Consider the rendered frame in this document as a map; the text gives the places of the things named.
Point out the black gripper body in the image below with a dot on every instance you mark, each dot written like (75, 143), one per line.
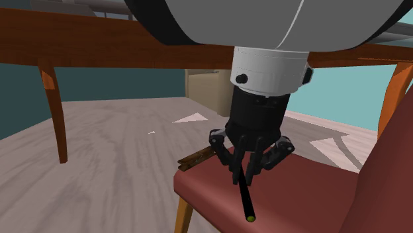
(256, 116)

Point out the brown wooden clothespin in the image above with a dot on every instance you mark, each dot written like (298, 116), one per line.
(193, 159)

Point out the red cushioned wooden chair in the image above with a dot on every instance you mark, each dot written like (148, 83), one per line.
(290, 200)

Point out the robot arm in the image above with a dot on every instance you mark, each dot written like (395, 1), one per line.
(258, 22)

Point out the black pen with yellow tip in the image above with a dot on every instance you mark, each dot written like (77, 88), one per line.
(247, 206)

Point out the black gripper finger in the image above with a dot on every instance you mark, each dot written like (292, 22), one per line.
(222, 151)
(274, 155)

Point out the beige cabinet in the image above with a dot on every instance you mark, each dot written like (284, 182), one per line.
(203, 87)

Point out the brown wooden table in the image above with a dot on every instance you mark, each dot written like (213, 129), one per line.
(80, 45)

